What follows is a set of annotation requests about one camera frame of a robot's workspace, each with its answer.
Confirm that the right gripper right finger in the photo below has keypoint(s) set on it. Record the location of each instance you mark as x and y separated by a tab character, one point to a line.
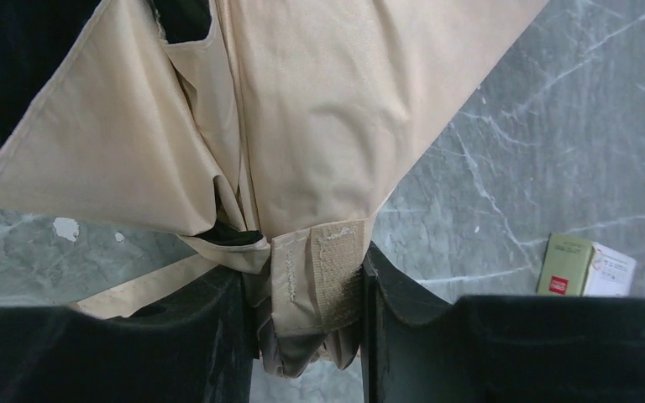
416	347

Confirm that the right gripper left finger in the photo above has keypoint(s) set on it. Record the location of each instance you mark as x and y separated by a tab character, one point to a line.
195	345

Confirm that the small white eraser box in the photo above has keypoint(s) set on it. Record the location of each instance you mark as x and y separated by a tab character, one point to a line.
579	267

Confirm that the beige folding umbrella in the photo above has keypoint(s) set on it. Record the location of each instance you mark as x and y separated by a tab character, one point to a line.
266	135

